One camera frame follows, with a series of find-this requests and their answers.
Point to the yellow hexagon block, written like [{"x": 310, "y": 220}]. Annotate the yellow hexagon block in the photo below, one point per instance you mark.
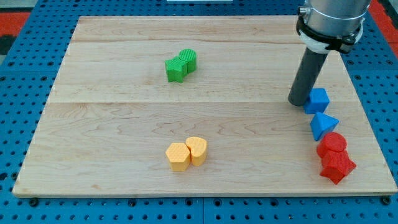
[{"x": 178, "y": 156}]

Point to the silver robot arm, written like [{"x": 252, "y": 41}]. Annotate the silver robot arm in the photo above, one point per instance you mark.
[{"x": 325, "y": 25}]

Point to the blue cube block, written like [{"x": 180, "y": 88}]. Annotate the blue cube block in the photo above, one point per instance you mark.
[{"x": 317, "y": 101}]

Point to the wooden board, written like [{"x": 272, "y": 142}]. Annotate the wooden board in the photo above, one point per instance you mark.
[{"x": 111, "y": 114}]

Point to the red star block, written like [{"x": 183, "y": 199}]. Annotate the red star block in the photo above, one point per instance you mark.
[{"x": 336, "y": 166}]

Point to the green star block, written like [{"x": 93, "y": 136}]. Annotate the green star block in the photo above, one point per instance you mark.
[{"x": 176, "y": 69}]

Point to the blue triangle block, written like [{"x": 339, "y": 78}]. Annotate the blue triangle block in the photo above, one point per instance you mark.
[{"x": 322, "y": 124}]

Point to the green circle block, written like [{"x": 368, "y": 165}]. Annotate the green circle block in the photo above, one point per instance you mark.
[{"x": 190, "y": 57}]

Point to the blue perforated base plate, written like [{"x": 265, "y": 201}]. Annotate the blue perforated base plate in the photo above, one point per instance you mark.
[{"x": 27, "y": 75}]

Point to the red circle block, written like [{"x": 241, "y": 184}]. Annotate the red circle block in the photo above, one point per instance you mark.
[{"x": 331, "y": 142}]

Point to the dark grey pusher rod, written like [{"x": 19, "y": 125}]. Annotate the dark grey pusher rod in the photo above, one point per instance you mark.
[{"x": 306, "y": 76}]

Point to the yellow heart block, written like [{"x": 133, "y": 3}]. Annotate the yellow heart block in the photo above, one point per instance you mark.
[{"x": 198, "y": 150}]

